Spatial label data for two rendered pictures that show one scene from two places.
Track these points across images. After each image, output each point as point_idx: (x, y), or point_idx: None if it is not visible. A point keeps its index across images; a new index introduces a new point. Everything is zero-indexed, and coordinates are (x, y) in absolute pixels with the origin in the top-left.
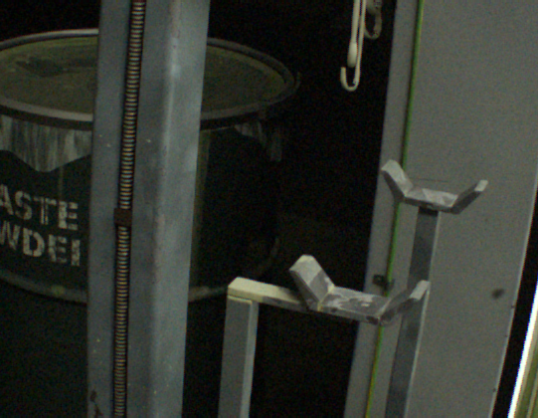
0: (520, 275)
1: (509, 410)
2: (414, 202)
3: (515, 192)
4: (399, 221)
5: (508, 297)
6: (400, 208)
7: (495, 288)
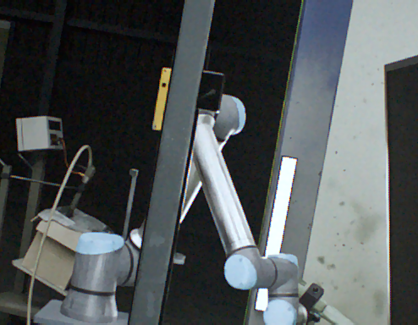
0: (262, 248)
1: (257, 292)
2: None
3: (266, 225)
4: (261, 236)
5: (261, 255)
6: (261, 232)
7: (261, 252)
